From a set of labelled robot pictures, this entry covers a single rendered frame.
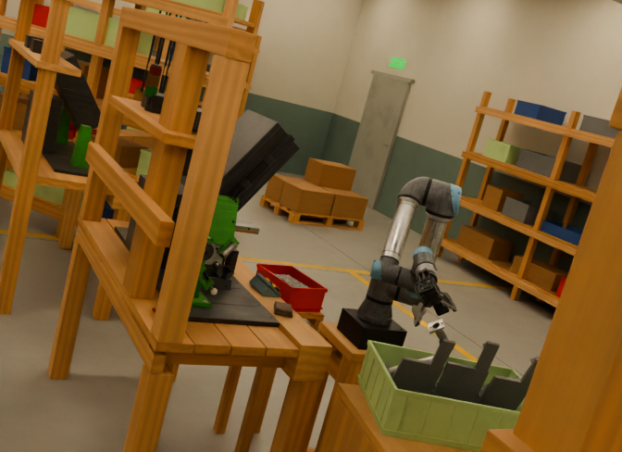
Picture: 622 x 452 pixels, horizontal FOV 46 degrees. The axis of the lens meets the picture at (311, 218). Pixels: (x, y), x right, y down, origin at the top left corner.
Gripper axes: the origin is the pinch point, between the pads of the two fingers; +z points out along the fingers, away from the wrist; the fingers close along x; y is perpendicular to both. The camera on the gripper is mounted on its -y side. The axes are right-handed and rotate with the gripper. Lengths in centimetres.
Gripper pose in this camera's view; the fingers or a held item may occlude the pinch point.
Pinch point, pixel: (436, 320)
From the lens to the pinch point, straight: 253.4
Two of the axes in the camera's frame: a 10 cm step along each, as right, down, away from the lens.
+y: -4.9, -7.2, -5.0
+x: 8.7, -3.9, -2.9
